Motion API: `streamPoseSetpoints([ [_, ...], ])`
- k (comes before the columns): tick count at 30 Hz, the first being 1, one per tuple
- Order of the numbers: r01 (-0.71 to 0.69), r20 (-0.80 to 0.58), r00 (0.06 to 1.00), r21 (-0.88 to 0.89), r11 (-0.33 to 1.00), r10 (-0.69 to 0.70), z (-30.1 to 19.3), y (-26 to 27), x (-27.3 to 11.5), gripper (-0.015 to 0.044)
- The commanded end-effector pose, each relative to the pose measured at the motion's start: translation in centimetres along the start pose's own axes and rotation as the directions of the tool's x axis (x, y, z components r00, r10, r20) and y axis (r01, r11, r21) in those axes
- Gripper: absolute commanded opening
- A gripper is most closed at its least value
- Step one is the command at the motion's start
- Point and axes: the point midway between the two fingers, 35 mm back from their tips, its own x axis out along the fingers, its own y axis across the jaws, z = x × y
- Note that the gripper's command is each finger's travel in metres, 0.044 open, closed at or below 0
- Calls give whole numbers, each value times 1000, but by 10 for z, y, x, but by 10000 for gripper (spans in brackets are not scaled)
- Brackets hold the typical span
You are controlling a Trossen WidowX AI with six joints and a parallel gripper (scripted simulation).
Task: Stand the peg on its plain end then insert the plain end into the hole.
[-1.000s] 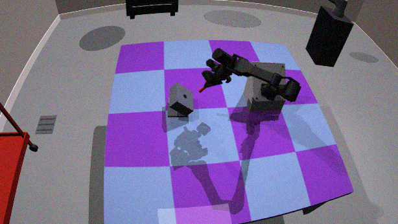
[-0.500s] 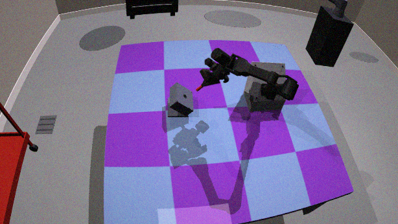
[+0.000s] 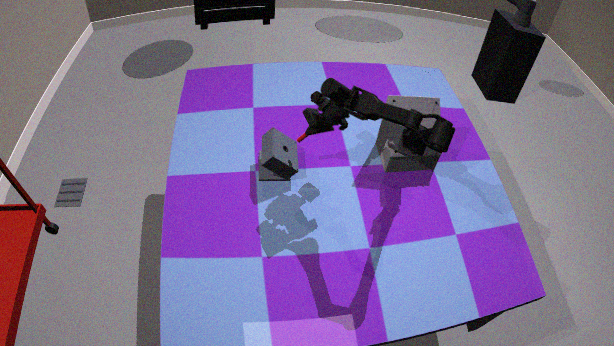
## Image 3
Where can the red peg with white band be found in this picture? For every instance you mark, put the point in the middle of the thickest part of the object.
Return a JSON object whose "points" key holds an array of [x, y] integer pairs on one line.
{"points": [[303, 136]]}

